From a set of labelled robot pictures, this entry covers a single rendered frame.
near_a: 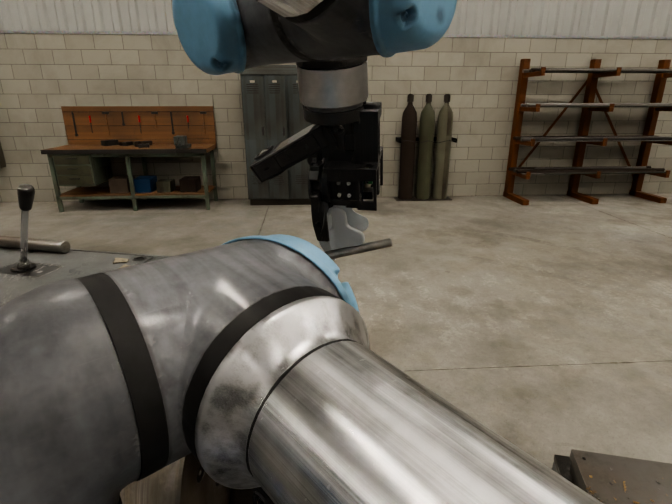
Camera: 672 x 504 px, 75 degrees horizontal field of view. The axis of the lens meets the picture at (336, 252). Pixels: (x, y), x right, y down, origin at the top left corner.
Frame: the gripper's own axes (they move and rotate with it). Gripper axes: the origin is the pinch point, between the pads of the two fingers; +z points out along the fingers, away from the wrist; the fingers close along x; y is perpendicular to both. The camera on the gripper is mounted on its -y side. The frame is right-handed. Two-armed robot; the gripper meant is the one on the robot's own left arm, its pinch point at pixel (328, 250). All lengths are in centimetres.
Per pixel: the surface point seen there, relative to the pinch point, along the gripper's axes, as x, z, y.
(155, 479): -29.1, 9.5, -12.6
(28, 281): -7.5, 3.9, -44.4
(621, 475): -6, 34, 45
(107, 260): 2.5, 6.7, -39.1
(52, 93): 517, 116, -533
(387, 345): 153, 180, -6
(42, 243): 4, 5, -53
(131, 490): -30.0, 10.8, -15.2
